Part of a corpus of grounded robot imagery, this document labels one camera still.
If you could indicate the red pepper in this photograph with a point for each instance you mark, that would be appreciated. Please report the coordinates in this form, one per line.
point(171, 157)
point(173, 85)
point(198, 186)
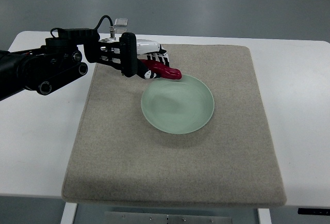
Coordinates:
point(162, 70)

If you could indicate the black control panel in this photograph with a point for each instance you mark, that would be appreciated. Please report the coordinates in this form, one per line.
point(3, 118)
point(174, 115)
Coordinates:
point(313, 211)

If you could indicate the beige felt mat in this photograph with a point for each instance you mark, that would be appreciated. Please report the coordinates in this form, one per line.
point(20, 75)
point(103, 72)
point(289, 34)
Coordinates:
point(201, 141)

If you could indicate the light green plate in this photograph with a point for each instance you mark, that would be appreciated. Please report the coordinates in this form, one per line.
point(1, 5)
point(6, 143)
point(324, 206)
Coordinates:
point(177, 106)

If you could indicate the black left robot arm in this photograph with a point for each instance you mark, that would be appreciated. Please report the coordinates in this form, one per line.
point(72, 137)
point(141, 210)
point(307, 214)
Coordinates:
point(60, 61)

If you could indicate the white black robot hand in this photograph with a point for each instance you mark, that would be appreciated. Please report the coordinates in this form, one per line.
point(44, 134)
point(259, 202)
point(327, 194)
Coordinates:
point(150, 50)

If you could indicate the white table leg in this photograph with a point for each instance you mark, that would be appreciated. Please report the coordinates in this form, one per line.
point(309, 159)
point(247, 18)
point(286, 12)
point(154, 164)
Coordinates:
point(264, 216)
point(68, 214)

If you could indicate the grey metal base plate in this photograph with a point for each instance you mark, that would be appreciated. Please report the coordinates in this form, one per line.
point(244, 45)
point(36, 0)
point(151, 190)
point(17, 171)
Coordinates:
point(126, 217)

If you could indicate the white table leg left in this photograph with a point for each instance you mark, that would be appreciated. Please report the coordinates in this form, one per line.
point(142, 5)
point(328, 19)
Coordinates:
point(68, 214)

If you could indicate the white table leg right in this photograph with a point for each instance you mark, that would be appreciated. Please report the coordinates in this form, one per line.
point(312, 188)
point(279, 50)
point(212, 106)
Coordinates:
point(264, 216)

